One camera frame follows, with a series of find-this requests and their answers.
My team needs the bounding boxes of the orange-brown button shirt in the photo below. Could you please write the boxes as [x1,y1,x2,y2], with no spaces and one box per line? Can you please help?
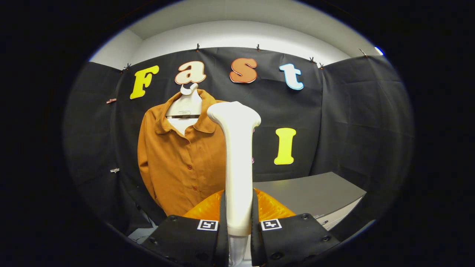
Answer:
[137,89,227,217]

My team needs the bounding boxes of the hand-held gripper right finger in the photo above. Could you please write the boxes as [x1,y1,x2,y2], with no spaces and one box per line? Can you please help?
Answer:
[250,188,340,267]

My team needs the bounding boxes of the grey cabinet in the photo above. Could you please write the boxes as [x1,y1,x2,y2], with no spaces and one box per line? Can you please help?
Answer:
[252,171,367,231]

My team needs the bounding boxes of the white mannequin hanger form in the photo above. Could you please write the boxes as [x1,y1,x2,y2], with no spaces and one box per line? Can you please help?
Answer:
[165,82,203,136]

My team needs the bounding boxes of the black backdrop cloth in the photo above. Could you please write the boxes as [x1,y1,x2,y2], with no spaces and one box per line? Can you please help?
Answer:
[63,46,414,241]

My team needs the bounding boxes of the white garment steamer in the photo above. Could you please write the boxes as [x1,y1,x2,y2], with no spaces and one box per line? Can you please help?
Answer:
[207,101,262,237]

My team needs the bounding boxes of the row of black cloth clips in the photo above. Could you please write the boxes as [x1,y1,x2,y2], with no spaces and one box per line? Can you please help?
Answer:
[121,43,370,73]

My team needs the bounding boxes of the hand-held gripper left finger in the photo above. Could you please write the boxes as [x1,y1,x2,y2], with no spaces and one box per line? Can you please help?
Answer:
[141,190,229,267]

